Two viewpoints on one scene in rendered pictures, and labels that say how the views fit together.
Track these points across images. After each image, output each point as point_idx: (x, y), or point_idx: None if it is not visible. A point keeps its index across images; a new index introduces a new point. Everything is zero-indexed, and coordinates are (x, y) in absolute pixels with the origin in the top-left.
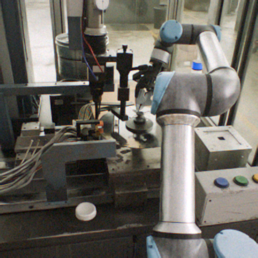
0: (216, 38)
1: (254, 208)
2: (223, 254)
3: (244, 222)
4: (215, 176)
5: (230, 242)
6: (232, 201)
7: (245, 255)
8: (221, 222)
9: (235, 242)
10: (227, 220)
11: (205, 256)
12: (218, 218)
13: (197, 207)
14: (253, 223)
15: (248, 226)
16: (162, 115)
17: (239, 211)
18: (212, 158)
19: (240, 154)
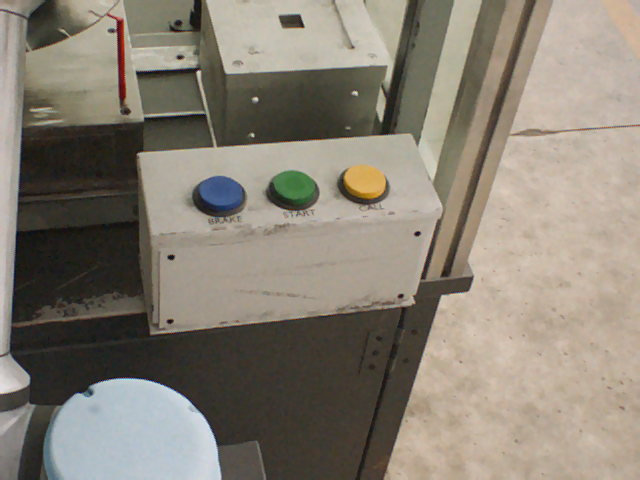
0: None
1: (347, 281)
2: (60, 467)
3: (339, 316)
4: (207, 170)
5: (105, 426)
6: (259, 260)
7: (139, 471)
8: (232, 323)
9: (125, 426)
10: (252, 318)
11: (6, 471)
12: (218, 311)
13: (146, 272)
14: (373, 319)
15: (356, 328)
16: None
17: (290, 288)
18: (239, 97)
19: (345, 83)
